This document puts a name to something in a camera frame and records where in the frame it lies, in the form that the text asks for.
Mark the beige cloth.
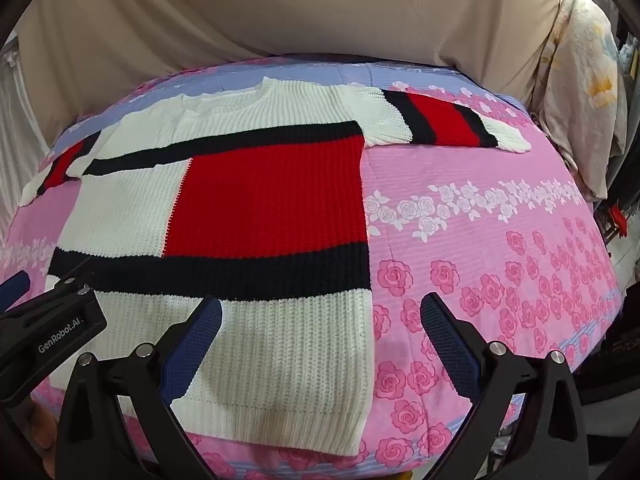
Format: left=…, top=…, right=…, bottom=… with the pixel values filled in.
left=15, top=0, right=571, bottom=106

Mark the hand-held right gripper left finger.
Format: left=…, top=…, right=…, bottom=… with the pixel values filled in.
left=57, top=296, right=223, bottom=480

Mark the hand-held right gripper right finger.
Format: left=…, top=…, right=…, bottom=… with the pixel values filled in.
left=420, top=292, right=586, bottom=480

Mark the pale floral pillow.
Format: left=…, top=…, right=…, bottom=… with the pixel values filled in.
left=530, top=0, right=628, bottom=201

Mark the white curtain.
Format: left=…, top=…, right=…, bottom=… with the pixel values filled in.
left=0, top=40, right=66, bottom=196

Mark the pink floral bedsheet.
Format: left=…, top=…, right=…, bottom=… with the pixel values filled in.
left=0, top=55, right=626, bottom=480

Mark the red white black knit sweater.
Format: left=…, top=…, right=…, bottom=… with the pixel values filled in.
left=22, top=77, right=532, bottom=456

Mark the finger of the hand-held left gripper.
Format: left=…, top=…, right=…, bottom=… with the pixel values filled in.
left=0, top=270, right=32, bottom=307

